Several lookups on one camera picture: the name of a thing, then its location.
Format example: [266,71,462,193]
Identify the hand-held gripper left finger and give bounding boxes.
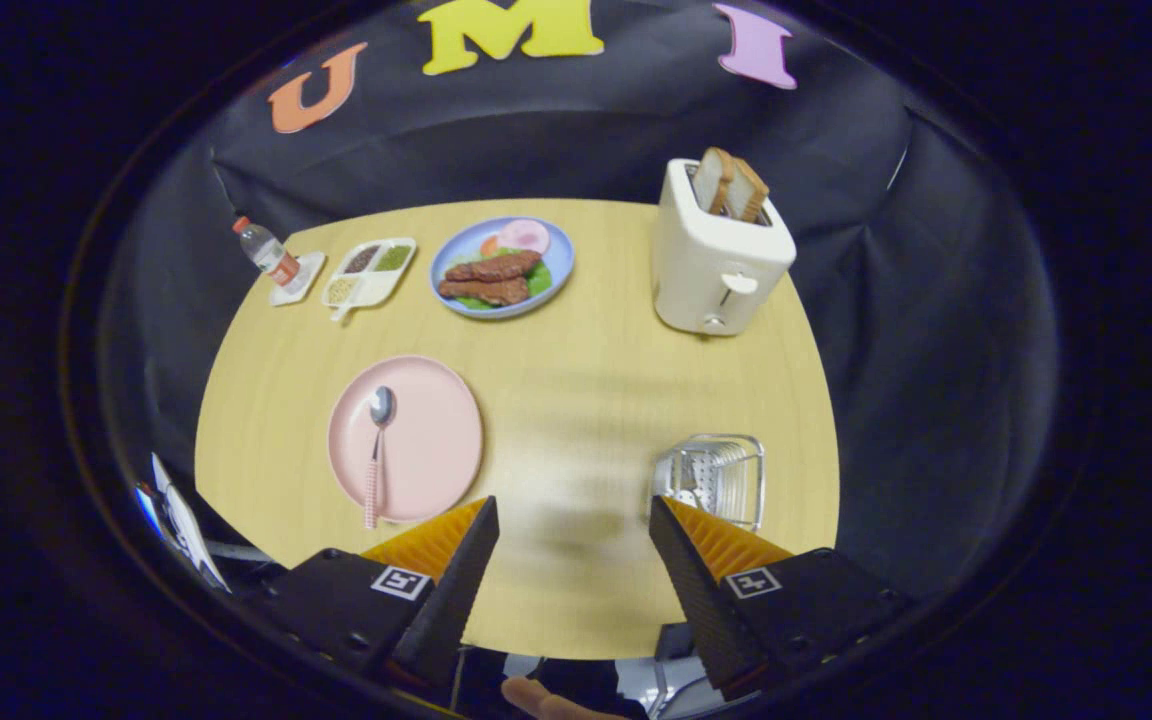
[261,495,500,691]

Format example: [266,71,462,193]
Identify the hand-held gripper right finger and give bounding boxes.
[648,495,917,701]

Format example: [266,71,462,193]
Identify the spoon with pink checked handle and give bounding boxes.
[364,386,397,530]

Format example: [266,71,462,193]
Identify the clear cutlery rack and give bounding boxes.
[651,433,766,532]

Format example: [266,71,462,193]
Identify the pink plate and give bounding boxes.
[327,355,485,524]

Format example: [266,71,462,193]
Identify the white papers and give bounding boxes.
[151,452,233,593]

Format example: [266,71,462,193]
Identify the brown meat piece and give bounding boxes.
[438,277,531,307]
[445,250,543,284]

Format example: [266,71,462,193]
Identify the white divided condiment tray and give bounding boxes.
[321,237,417,323]

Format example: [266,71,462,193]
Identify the blue lit screen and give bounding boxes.
[134,483,172,541]

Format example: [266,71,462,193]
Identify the green lettuce leaf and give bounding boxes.
[456,248,553,311]

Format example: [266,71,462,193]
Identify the white toaster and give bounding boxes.
[651,158,797,337]

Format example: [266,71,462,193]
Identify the blue plate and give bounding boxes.
[429,216,575,320]

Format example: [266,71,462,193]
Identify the white square coaster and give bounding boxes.
[269,251,326,307]

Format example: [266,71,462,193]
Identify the pink ham slice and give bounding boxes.
[497,219,551,255]

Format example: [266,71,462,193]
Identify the clear bottle with red cap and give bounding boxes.
[232,216,301,288]

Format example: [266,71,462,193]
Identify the toast slice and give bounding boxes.
[724,158,770,223]
[690,147,735,215]

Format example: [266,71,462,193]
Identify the grey metal frame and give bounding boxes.
[616,622,727,719]

